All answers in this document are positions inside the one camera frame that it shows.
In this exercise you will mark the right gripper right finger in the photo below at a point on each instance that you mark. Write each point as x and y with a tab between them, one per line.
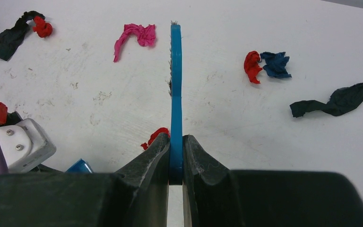
215	196

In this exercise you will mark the red paper scrap back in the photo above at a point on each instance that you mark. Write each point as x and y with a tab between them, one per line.
251	66

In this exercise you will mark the black paper scrap left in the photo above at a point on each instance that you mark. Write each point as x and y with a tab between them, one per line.
11	39

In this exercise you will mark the blue hand brush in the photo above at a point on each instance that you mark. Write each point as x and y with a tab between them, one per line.
176	139

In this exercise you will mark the red paper scrap left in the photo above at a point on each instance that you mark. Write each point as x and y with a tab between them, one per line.
42	28

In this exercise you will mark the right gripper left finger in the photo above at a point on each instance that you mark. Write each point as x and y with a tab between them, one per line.
134	196

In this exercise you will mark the blue dustpan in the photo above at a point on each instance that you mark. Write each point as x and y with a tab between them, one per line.
80	166

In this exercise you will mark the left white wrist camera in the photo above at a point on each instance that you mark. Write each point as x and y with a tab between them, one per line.
23	145

